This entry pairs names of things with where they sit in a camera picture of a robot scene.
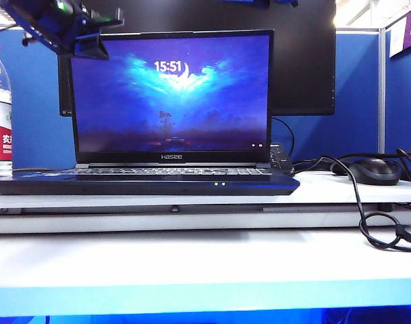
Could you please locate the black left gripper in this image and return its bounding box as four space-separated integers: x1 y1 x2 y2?
0 0 126 61

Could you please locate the black laptop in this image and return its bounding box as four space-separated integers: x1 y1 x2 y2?
0 29 301 197

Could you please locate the black ASUS monitor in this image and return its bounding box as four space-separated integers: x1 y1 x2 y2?
57 0 337 118

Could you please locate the wide blue partition panel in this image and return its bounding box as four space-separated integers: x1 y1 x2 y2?
0 29 381 171

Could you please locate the narrow blue partition panel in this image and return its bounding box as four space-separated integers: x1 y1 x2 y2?
384 16 411 165

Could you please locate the black external keyboard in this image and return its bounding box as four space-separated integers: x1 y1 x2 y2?
268 142 294 175

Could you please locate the black computer mouse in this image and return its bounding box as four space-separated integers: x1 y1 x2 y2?
347 157 402 186

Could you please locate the white desk riser board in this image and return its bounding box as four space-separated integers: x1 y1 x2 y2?
0 170 411 236

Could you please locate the thin black monitor cable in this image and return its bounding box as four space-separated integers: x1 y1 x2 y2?
271 117 296 160

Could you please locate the metal partition post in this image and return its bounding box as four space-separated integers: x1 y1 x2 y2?
377 28 387 155

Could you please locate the looped black cable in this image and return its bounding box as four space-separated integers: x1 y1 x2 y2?
292 155 411 253

